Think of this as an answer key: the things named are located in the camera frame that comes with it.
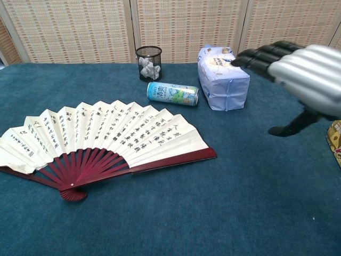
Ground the woven bamboo screen panel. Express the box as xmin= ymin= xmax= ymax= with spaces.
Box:
xmin=237 ymin=0 xmax=341 ymax=64
xmin=0 ymin=0 xmax=135 ymax=64
xmin=327 ymin=22 xmax=341 ymax=51
xmin=132 ymin=0 xmax=250 ymax=64
xmin=0 ymin=15 xmax=23 ymax=66

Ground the yellow printed box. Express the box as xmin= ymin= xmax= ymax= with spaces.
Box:
xmin=326 ymin=119 xmax=341 ymax=169

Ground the pale blue tissue pack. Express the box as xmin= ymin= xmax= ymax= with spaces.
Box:
xmin=197 ymin=45 xmax=251 ymax=111

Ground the red ribbed paper folding fan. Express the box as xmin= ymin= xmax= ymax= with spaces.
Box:
xmin=0 ymin=100 xmax=218 ymax=203

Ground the light blue drink can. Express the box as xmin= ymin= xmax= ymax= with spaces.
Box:
xmin=147 ymin=82 xmax=200 ymax=107

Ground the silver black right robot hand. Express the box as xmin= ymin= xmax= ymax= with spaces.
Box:
xmin=230 ymin=40 xmax=341 ymax=138

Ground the black mesh pen holder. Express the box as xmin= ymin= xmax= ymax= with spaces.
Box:
xmin=135 ymin=46 xmax=163 ymax=82

